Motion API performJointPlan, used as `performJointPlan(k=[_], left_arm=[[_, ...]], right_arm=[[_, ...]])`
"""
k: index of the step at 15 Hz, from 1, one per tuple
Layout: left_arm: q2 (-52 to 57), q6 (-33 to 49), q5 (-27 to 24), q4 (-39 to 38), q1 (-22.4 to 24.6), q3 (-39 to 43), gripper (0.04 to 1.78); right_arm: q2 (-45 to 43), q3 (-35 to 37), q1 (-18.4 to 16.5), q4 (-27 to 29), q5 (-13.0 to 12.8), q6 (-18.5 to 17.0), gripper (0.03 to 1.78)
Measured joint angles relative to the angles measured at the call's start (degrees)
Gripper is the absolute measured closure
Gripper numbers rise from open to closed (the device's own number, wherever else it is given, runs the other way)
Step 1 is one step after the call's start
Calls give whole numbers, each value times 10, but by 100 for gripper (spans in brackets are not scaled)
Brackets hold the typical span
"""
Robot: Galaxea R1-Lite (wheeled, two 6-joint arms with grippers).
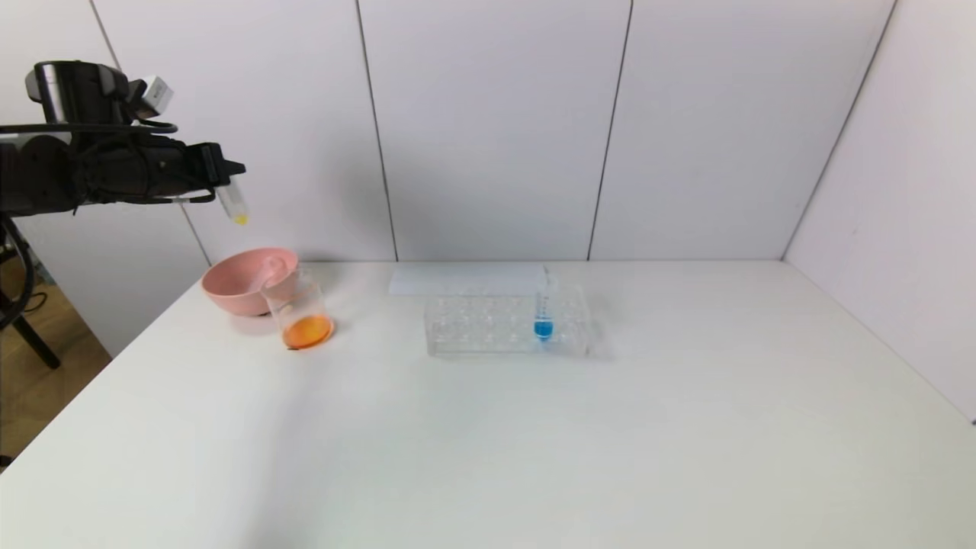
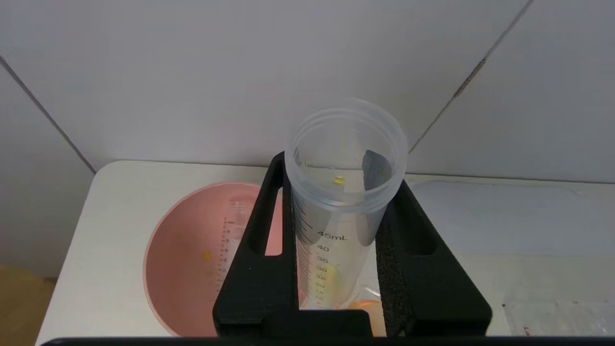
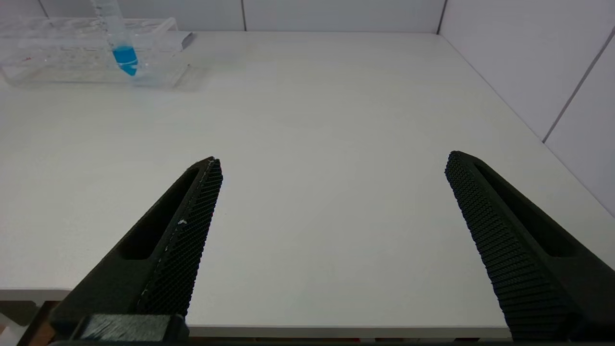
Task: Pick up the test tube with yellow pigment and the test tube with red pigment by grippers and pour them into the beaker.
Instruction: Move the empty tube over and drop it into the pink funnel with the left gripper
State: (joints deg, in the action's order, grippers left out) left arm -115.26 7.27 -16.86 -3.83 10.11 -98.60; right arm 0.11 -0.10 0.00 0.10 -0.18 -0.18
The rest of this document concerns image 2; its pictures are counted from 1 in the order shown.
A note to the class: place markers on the flat white sheet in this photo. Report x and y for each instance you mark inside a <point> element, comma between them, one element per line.
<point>504,216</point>

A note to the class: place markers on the test tube with yellow pigment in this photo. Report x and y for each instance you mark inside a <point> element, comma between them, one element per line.
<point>336,226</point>

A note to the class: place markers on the clear glass beaker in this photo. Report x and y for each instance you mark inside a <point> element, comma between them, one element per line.
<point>370,307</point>

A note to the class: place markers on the clear acrylic test tube rack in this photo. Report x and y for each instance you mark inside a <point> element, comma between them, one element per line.
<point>562,317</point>

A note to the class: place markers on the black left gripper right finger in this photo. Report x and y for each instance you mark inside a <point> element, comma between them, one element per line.
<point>427,288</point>

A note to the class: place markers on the pink plastic bowl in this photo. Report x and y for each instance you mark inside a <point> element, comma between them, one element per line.
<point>187,269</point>

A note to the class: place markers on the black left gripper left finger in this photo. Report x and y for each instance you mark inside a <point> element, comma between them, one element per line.
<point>254,283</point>

